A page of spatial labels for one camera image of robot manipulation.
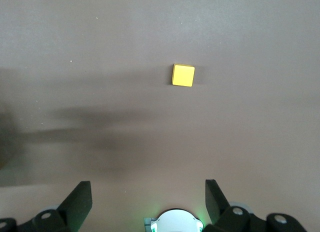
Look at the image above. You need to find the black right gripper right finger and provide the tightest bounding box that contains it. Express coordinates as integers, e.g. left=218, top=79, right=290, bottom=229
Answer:
left=199, top=179, right=308, bottom=232

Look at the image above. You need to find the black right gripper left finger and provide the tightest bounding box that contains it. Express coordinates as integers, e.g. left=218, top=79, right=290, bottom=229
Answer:
left=0, top=180, right=93, bottom=232

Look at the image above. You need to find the yellow wooden block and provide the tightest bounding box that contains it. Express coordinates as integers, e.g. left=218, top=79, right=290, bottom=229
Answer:
left=171, top=63, right=196, bottom=88

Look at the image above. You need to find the brown table cover sheet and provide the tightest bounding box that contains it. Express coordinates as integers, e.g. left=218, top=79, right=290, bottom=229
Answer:
left=0, top=0, right=320, bottom=232

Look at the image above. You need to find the grey metal base plate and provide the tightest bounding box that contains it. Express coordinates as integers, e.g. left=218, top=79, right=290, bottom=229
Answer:
left=144, top=216, right=157, bottom=232

